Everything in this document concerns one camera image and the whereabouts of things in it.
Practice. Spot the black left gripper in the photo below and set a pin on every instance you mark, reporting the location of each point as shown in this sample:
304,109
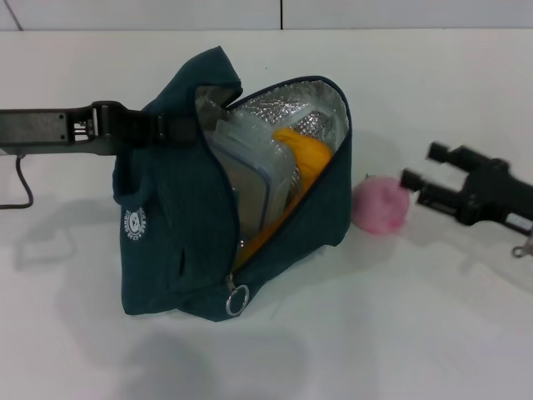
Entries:
33,127

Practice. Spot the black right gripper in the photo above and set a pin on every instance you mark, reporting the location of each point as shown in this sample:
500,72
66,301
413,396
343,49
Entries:
495,191

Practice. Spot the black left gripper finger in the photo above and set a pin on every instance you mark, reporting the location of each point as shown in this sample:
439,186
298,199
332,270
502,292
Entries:
166,131

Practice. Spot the pink peach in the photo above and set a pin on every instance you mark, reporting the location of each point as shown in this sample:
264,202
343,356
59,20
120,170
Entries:
379,206

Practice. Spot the dark teal insulated lunch bag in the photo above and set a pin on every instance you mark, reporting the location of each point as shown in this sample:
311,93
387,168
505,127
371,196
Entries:
175,216

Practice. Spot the clear plastic food container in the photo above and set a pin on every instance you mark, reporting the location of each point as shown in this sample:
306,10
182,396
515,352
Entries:
250,175

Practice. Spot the yellow banana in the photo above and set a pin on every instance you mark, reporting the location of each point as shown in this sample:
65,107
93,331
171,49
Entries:
310,154

